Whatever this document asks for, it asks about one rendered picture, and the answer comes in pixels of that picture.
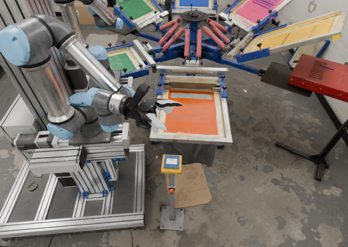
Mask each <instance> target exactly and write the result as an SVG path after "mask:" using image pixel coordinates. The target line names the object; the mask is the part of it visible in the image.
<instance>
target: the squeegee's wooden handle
mask: <svg viewBox="0 0 348 247"><path fill-rule="evenodd" d="M169 85H170V86H171V88H186V89H211V90H212V89H213V88H214V87H215V82H209V81H184V80H169Z"/></svg>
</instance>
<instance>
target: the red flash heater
mask: <svg viewBox="0 0 348 247"><path fill-rule="evenodd" d="M320 65H323V66H326V67H328V68H326V67H323V66H320ZM329 68H331V69H334V70H331V69H329ZM288 84H292V85H295V86H298V87H300V88H303V89H307V90H310V91H313V92H316V93H319V94H322V95H326V96H329V97H332V98H335V99H338V100H341V101H344V102H347V103H348V65H344V64H340V63H336V62H333V61H329V60H325V59H321V58H318V57H314V56H310V55H306V54H303V53H302V54H301V56H300V58H299V60H298V62H297V64H296V66H295V68H294V70H293V72H292V74H291V75H290V78H289V81H288Z"/></svg>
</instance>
